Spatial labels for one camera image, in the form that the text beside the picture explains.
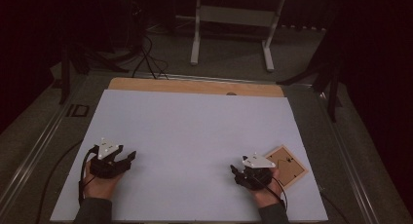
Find white metal desk frame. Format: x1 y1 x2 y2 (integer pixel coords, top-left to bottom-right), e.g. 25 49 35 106
190 0 322 72

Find dark equipment with red light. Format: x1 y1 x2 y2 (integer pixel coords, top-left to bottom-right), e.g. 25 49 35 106
123 0 146 53

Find black floor cables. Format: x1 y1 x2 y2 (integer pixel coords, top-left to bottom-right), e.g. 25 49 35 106
131 35 169 81

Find metal floor rail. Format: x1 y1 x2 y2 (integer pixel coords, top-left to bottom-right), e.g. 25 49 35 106
142 72 313 87
316 91 381 224
0 77 82 215

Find person's left hand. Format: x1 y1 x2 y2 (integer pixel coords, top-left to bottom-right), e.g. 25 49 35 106
82 169 126 201

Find person's right hand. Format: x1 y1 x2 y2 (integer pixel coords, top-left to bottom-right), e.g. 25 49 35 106
248 167 284 208

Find black square floor socket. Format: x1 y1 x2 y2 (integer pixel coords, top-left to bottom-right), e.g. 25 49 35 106
66 103 91 119

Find white foam board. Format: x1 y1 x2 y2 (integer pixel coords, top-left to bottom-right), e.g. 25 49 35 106
50 89 329 222

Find black metal stand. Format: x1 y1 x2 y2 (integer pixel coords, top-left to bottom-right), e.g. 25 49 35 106
57 38 131 105
276 45 344 123

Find wooden picture frame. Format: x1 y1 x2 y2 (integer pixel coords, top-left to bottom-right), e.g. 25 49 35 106
264 144 309 190

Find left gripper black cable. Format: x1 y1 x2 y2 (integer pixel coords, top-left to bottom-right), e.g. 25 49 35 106
77 145 100 207

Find thin black floor cable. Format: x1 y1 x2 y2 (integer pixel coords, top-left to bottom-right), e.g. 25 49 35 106
34 139 84 224

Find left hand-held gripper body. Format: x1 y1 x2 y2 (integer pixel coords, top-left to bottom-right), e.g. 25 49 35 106
89 137 130 180

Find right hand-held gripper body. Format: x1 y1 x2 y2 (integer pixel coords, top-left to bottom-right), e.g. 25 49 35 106
242 152 277 190

